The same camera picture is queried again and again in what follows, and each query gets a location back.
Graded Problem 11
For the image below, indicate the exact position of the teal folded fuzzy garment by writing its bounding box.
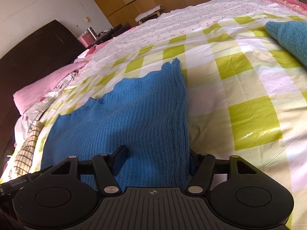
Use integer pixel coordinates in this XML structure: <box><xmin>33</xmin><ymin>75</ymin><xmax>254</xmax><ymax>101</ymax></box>
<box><xmin>265</xmin><ymin>21</ymin><xmax>306</xmax><ymax>67</ymax></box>

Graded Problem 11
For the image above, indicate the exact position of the dark wooden headboard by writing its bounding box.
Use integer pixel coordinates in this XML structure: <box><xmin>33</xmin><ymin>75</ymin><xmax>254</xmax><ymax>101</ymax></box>
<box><xmin>1</xmin><ymin>20</ymin><xmax>85</xmax><ymax>168</ymax></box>

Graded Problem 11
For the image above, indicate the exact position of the white floral quilt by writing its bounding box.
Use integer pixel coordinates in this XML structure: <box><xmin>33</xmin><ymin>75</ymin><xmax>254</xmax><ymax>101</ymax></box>
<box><xmin>76</xmin><ymin>0</ymin><xmax>299</xmax><ymax>70</ymax></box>

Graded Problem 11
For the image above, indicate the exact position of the small stool with cushion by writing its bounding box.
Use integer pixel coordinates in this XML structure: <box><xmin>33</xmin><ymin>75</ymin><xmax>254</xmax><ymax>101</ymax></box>
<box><xmin>135</xmin><ymin>5</ymin><xmax>163</xmax><ymax>25</ymax></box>

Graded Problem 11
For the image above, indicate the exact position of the green checked bed sheet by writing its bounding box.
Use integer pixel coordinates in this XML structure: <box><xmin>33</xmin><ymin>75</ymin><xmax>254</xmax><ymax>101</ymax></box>
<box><xmin>31</xmin><ymin>13</ymin><xmax>306</xmax><ymax>229</ymax></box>

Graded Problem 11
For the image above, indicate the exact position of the dark nightstand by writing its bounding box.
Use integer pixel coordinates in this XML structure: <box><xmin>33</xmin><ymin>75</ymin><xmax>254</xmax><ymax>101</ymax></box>
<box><xmin>88</xmin><ymin>23</ymin><xmax>132</xmax><ymax>48</ymax></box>

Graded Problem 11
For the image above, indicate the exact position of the grey heart-print pillow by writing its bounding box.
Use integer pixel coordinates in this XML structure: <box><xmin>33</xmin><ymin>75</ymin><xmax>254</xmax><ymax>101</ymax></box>
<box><xmin>14</xmin><ymin>71</ymin><xmax>78</xmax><ymax>145</ymax></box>

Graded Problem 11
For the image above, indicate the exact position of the pink storage box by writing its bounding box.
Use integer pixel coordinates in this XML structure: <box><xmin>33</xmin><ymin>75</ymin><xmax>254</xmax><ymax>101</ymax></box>
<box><xmin>78</xmin><ymin>32</ymin><xmax>95</xmax><ymax>48</ymax></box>

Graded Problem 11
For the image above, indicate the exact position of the beige brown checked knit garment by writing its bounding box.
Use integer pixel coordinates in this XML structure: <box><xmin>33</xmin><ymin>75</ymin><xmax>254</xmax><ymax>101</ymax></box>
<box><xmin>11</xmin><ymin>121</ymin><xmax>44</xmax><ymax>178</ymax></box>

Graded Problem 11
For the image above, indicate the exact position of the steel thermos bottle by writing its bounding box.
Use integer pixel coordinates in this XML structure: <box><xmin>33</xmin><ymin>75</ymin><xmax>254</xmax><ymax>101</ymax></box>
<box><xmin>87</xmin><ymin>27</ymin><xmax>98</xmax><ymax>40</ymax></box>

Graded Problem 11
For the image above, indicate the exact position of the pink pillow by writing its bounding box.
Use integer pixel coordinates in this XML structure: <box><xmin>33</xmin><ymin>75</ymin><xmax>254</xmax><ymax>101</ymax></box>
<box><xmin>13</xmin><ymin>61</ymin><xmax>88</xmax><ymax>115</ymax></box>

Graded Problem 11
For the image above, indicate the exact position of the blue striped knit sweater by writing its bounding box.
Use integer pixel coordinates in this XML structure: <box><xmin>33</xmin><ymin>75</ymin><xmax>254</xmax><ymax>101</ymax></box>
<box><xmin>41</xmin><ymin>59</ymin><xmax>189</xmax><ymax>189</ymax></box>

